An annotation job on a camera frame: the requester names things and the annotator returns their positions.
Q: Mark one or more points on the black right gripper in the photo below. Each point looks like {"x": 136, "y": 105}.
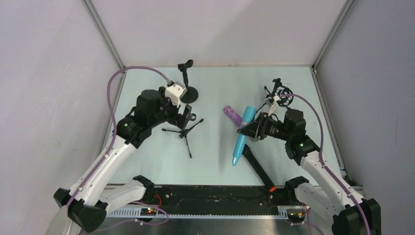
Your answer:
{"x": 261, "y": 125}

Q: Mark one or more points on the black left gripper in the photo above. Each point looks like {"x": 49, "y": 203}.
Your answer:
{"x": 183, "y": 117}

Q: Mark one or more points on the blue toy microphone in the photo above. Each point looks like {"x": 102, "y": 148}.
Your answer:
{"x": 247, "y": 118}

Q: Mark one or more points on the black tripod mic stand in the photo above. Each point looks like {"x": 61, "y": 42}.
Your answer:
{"x": 184, "y": 133}

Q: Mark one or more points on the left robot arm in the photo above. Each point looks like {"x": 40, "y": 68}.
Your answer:
{"x": 86, "y": 204}

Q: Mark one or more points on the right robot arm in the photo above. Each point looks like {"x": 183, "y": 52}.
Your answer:
{"x": 347, "y": 211}

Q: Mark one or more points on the black round-base mic stand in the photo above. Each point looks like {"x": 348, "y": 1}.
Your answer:
{"x": 191, "y": 94}

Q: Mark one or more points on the purple glitter microphone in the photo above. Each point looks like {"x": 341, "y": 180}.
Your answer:
{"x": 233, "y": 116}

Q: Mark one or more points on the black microphone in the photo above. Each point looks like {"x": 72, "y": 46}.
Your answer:
{"x": 258, "y": 169}

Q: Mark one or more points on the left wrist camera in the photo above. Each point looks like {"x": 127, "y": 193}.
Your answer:
{"x": 175, "y": 92}

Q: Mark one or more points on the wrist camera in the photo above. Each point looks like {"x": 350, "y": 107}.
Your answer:
{"x": 175, "y": 92}
{"x": 272, "y": 101}

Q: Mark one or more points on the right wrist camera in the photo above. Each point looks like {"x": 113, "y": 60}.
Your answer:
{"x": 272, "y": 101}

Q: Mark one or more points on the black shock-mount tripod stand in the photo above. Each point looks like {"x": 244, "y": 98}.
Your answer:
{"x": 282, "y": 91}

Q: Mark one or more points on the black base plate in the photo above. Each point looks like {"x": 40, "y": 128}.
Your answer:
{"x": 219, "y": 200}

